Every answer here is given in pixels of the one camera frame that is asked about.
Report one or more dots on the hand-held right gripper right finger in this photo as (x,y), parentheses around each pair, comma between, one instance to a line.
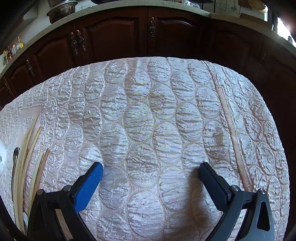
(214,185)

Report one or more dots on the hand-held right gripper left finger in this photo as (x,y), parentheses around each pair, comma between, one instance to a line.
(90,185)

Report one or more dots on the pale bamboo chopstick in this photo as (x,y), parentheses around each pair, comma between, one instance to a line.
(24,166)
(23,147)
(34,141)
(38,171)

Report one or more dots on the metal spoon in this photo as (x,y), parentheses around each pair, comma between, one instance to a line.
(16,151)

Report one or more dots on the quilted white tablecloth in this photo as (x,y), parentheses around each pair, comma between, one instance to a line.
(148,115)

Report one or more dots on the dark wooden kitchen cabinet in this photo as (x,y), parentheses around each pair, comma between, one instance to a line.
(111,39)

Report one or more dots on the row of small colourful bottles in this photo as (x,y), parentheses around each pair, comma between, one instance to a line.
(11,51)

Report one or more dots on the dark metal basin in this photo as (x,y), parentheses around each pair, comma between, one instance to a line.
(62,12)

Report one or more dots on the wooden knife block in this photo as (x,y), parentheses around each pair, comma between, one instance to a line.
(244,4)

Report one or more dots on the round yellow board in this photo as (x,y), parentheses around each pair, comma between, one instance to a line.
(258,5)

